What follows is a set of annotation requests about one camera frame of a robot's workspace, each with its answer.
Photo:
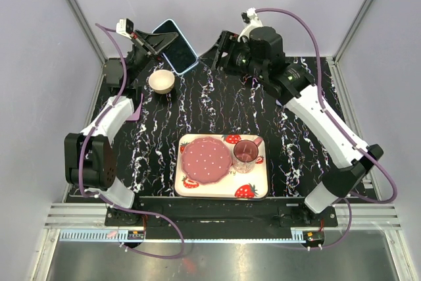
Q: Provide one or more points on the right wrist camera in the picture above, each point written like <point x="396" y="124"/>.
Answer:
<point x="251" y="19"/>

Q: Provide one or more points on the white strawberry print tray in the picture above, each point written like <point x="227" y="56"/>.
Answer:
<point x="235" y="185"/>

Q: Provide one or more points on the cream ceramic bowl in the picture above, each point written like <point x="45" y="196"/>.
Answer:
<point x="161" y="81"/>

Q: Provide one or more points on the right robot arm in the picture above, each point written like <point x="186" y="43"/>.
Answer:
<point x="260" y="54"/>

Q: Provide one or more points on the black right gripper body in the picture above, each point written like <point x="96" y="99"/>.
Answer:
<point x="235" y="61"/>

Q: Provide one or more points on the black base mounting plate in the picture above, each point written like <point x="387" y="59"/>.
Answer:
<point x="283" y="211"/>

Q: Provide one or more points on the phone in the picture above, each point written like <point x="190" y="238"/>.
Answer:
<point x="180" y="55"/>

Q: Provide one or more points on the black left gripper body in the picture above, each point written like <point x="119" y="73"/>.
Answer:
<point x="145" y="47"/>

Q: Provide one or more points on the pink glass mug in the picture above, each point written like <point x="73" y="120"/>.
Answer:
<point x="245" y="153"/>

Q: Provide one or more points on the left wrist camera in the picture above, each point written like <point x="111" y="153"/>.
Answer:
<point x="125" y="27"/>

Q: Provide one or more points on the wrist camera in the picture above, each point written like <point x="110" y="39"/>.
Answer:
<point x="125" y="27"/>
<point x="251" y="19"/>

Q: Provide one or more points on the pink dotted plate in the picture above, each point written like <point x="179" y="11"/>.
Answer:
<point x="206" y="160"/>

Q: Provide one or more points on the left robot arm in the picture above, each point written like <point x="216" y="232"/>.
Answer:
<point x="90" y="163"/>

